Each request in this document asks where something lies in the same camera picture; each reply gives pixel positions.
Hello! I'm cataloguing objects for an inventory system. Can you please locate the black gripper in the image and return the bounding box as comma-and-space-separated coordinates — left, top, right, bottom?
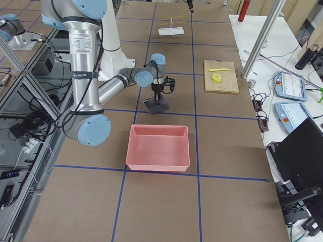
151, 76, 175, 105

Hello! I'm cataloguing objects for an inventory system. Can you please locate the dark grey cloth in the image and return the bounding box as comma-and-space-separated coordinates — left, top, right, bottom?
143, 96, 170, 114

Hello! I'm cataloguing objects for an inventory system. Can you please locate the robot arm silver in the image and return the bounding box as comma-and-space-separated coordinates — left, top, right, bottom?
41, 1, 175, 146

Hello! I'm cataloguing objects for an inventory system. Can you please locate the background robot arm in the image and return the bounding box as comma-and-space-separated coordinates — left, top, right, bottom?
1, 14, 37, 51

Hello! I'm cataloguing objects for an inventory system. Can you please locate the black water bottle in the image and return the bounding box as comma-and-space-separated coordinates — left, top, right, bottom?
295, 43, 319, 70

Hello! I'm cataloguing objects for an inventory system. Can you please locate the wooden rack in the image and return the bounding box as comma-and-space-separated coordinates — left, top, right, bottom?
158, 16, 184, 28

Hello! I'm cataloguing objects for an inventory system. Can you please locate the white rectangular tray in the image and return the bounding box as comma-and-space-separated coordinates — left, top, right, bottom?
158, 27, 185, 36

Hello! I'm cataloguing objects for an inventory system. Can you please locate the pink plastic bin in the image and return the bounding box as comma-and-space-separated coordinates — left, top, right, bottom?
126, 124, 190, 172

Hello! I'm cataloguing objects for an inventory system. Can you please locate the red bottle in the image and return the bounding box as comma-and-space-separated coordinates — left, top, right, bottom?
238, 0, 251, 22

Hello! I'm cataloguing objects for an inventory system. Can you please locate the wooden cutting board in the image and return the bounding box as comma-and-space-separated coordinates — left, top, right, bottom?
204, 60, 239, 93

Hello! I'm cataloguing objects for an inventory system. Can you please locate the yellow plastic knife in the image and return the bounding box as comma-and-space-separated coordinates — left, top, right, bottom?
208, 68, 231, 72

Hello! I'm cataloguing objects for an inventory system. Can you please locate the upper teach pendant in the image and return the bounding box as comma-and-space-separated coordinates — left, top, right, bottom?
273, 71, 307, 102

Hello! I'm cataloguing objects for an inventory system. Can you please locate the teach pendant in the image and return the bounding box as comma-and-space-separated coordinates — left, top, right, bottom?
274, 101, 312, 134
273, 71, 307, 102

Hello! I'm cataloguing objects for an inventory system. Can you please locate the lower teach pendant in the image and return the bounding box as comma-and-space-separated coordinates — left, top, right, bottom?
274, 101, 312, 134

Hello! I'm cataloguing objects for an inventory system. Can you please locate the black monitor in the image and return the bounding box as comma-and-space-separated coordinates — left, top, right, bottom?
269, 118, 322, 215

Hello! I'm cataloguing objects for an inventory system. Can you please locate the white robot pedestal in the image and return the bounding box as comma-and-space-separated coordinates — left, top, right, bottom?
98, 1, 136, 81

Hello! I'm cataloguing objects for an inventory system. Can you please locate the aluminium frame post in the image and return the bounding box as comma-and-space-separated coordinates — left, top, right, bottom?
241, 0, 286, 79

